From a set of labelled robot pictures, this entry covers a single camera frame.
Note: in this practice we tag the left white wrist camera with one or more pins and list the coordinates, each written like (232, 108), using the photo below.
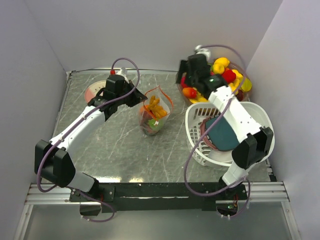
(122, 72)

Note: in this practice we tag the orange fruit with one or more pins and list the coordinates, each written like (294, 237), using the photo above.
(143, 112)

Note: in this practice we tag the lychee cluster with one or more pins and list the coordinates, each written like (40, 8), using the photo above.
(146, 129)

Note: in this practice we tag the white plastic dish basket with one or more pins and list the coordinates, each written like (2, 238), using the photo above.
(197, 113)

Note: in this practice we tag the clear brown fruit bowl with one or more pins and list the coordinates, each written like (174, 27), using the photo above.
(232, 73)

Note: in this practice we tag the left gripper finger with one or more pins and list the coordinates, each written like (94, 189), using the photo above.
(135, 98)
(130, 86)

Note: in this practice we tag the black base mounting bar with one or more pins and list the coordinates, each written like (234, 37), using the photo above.
(163, 196)

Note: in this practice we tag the white plate in basket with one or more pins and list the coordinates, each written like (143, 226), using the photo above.
(221, 157)

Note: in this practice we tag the red apple front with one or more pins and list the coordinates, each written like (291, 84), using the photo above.
(183, 83)

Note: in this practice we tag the clear orange zip top bag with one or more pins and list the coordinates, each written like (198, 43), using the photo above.
(165, 102)

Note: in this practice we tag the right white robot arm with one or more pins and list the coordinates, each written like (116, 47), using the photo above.
(254, 141)

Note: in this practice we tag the pink and cream plate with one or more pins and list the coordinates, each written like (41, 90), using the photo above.
(92, 90)

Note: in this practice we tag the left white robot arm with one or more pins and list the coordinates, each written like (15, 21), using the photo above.
(53, 158)

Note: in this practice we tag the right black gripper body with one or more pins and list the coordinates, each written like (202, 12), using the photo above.
(190, 79)

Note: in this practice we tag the yellow lemon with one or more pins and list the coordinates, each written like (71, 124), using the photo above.
(222, 61)

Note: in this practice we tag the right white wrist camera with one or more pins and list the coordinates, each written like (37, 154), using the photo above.
(204, 51)

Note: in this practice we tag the aluminium frame rail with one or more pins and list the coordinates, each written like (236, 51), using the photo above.
(260, 192)

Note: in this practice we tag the tan ginger root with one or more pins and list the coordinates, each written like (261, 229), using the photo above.
(155, 108)

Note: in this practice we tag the teal plate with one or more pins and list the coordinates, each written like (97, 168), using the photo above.
(223, 136)

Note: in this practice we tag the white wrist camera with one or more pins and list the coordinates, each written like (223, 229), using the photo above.
(122, 72)
(204, 51)

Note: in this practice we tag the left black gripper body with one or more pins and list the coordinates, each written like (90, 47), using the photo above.
(125, 89)

